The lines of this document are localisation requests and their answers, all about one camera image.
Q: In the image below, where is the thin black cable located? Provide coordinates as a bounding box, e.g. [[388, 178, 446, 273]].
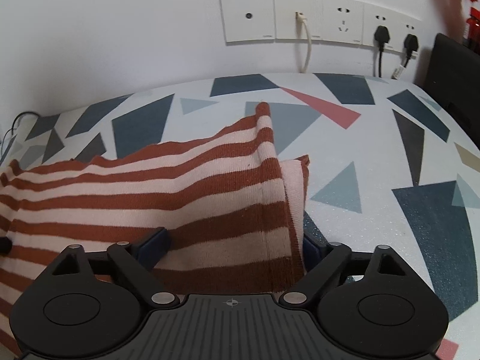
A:
[[0, 110, 42, 162]]

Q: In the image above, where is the geometric patterned bed sheet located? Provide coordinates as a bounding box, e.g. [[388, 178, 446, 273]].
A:
[[0, 72, 480, 360]]

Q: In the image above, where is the white coaxial wall plate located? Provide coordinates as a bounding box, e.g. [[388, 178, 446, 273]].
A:
[[220, 0, 277, 44]]

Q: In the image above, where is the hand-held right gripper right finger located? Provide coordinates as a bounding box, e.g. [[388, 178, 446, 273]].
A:
[[279, 232, 421, 310]]

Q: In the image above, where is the white empty wall socket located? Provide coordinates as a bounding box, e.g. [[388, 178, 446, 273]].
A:
[[322, 0, 365, 46]]

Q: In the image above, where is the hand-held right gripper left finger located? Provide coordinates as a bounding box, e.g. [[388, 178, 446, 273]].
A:
[[35, 227, 181, 310]]

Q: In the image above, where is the black plug with tagged cable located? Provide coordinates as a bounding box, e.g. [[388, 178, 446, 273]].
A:
[[391, 34, 419, 80]]

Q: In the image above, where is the dark furniture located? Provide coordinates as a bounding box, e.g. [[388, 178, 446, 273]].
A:
[[413, 32, 480, 144]]

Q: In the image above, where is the black power plug with cable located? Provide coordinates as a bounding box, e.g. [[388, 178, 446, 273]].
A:
[[373, 25, 392, 78]]

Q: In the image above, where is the white wall socket with plug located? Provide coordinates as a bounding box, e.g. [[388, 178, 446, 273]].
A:
[[401, 16, 423, 56], [362, 4, 405, 52]]

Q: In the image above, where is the rust and pink striped sweater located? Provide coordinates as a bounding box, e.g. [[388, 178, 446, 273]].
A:
[[0, 102, 312, 358]]

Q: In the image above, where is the beige network cable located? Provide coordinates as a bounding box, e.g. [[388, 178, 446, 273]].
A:
[[295, 11, 313, 74]]

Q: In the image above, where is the white network wall plate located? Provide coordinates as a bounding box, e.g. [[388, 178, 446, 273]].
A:
[[274, 0, 325, 42]]

